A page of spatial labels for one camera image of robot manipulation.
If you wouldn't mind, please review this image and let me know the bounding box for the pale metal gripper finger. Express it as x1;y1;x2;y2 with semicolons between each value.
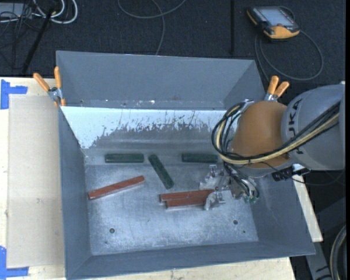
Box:
199;164;232;190
203;191;227;211

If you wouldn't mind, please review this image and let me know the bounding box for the dark green flat block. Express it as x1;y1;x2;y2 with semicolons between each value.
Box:
181;153;220;164
148;153;175;190
104;153;145;164

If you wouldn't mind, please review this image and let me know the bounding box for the black cylinder on white bracket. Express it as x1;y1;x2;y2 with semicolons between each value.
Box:
271;164;312;183

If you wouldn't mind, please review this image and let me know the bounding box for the red-brown flat block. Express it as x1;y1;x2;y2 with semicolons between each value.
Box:
164;198;210;210
158;189;215;203
87;175;146;201

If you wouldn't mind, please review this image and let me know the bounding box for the grey metal bin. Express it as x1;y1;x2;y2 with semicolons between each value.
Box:
55;50;316;279

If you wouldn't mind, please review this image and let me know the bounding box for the pale wood flat board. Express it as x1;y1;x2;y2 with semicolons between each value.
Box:
6;94;67;270

